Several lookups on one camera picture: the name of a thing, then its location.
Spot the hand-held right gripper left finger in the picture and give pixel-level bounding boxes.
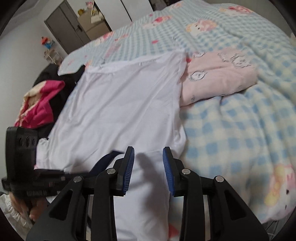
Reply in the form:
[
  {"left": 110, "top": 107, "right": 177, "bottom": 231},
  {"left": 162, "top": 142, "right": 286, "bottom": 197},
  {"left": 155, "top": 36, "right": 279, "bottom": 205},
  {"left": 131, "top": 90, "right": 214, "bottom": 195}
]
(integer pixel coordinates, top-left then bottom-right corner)
[{"left": 25, "top": 146, "right": 135, "bottom": 241}]

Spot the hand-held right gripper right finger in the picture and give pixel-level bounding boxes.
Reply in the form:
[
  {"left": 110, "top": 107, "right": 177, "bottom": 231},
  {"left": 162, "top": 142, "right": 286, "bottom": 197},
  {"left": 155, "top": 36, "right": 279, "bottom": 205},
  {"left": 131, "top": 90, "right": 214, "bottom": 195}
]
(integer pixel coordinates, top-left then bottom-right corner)
[{"left": 162, "top": 146, "right": 270, "bottom": 241}]

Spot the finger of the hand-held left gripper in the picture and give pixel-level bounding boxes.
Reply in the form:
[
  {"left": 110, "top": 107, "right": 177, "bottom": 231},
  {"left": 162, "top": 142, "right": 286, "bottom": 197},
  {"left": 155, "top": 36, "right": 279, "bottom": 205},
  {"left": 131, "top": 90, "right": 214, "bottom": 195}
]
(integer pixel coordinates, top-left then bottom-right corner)
[{"left": 35, "top": 169, "right": 93, "bottom": 181}]

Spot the white shirt with navy trim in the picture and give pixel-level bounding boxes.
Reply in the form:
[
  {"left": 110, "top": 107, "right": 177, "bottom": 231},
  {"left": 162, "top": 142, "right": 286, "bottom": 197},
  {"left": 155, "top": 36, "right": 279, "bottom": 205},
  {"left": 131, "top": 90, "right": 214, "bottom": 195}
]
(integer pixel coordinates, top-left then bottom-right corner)
[{"left": 35, "top": 50, "right": 188, "bottom": 241}]

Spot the person's left forearm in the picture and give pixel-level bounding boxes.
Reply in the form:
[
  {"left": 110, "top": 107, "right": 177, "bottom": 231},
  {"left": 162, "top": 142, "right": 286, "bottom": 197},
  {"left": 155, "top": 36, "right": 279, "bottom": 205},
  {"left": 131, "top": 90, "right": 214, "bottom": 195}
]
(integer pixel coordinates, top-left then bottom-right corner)
[{"left": 0, "top": 192, "right": 33, "bottom": 232}]

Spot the person's left hand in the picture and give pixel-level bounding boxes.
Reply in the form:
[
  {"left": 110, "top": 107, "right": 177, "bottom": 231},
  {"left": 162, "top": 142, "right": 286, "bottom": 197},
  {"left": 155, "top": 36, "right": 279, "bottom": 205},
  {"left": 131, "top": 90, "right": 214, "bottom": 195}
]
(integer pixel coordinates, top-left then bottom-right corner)
[{"left": 10, "top": 196, "right": 50, "bottom": 223}]

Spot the cream garment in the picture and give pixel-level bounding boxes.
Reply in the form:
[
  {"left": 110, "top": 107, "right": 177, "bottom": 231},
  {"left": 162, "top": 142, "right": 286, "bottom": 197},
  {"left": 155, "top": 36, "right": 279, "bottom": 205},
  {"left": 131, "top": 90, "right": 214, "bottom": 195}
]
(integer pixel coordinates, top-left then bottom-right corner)
[{"left": 20, "top": 82, "right": 47, "bottom": 116}]

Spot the blue checked printed blanket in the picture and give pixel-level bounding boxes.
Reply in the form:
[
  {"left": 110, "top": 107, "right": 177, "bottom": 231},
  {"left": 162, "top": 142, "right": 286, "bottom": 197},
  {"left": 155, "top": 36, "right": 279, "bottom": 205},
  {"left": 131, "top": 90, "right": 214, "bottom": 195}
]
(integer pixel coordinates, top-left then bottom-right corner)
[{"left": 58, "top": 0, "right": 296, "bottom": 241}]

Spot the white shelf rack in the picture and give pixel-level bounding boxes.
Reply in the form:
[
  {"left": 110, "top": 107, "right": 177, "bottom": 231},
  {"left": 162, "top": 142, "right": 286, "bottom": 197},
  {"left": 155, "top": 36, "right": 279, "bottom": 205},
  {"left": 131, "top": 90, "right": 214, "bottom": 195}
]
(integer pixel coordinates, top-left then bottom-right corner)
[{"left": 44, "top": 49, "right": 62, "bottom": 65}]

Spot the folded pink printed pajama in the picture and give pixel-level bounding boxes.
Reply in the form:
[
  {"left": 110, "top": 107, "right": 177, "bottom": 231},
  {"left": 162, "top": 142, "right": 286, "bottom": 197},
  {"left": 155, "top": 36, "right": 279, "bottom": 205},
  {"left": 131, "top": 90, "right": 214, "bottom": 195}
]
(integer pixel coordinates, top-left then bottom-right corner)
[{"left": 179, "top": 49, "right": 259, "bottom": 107}]

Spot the grey door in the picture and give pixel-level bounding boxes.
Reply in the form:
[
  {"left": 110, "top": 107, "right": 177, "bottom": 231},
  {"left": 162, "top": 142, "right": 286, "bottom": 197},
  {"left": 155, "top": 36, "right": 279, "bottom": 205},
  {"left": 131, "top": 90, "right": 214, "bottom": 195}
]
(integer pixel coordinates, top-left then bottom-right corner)
[{"left": 44, "top": 0, "right": 90, "bottom": 55}]

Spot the beige cabinet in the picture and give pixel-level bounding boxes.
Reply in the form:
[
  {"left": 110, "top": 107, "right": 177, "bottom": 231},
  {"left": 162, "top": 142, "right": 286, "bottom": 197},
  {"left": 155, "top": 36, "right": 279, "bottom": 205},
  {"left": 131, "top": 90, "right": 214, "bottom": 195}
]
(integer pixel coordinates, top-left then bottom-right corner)
[{"left": 77, "top": 9, "right": 112, "bottom": 40}]

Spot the white wardrobe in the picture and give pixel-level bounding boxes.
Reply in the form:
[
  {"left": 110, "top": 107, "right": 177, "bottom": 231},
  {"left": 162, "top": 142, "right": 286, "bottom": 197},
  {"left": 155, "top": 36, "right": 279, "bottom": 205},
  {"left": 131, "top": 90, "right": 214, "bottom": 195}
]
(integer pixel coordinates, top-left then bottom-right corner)
[{"left": 94, "top": 0, "right": 154, "bottom": 32}]

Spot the red blue wall figure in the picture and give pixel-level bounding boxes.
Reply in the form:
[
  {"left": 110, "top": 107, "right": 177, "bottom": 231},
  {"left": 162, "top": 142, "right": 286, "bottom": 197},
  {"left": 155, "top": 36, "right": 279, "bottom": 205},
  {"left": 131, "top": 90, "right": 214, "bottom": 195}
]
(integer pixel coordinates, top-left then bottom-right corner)
[{"left": 40, "top": 36, "right": 55, "bottom": 49}]

